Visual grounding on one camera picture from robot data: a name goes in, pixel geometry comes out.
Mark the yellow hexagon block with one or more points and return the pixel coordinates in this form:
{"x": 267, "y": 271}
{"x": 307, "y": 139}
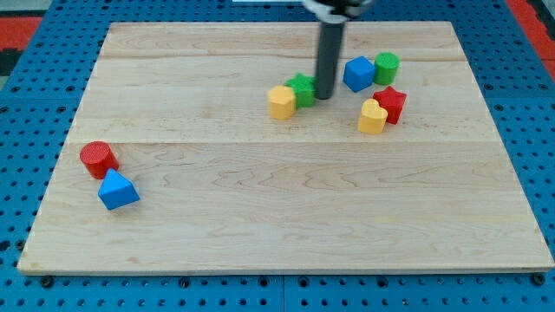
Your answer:
{"x": 282, "y": 102}

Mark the green cylinder block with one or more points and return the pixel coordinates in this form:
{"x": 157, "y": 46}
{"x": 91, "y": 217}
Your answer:
{"x": 386, "y": 66}

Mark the red star block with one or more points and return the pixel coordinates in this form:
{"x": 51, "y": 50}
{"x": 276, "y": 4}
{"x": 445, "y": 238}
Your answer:
{"x": 392, "y": 101}

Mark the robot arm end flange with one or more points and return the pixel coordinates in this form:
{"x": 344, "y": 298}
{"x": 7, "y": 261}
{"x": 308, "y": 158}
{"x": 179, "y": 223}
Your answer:
{"x": 337, "y": 11}

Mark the yellow heart block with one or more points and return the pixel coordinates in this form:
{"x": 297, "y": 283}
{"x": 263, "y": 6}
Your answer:
{"x": 372, "y": 117}

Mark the light wooden board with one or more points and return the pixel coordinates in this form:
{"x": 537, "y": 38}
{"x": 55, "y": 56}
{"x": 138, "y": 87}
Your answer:
{"x": 226, "y": 190}

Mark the red cylinder block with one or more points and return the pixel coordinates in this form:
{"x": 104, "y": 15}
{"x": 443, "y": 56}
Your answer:
{"x": 98, "y": 158}

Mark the blue triangle block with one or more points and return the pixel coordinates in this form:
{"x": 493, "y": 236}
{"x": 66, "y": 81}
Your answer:
{"x": 116, "y": 191}

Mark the blue cube block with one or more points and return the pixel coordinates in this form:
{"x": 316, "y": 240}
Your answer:
{"x": 358, "y": 74}

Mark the green star block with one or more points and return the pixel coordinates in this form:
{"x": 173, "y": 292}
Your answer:
{"x": 303, "y": 87}

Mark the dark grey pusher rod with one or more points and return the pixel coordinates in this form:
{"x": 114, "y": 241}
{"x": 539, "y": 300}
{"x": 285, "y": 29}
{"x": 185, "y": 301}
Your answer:
{"x": 328, "y": 51}

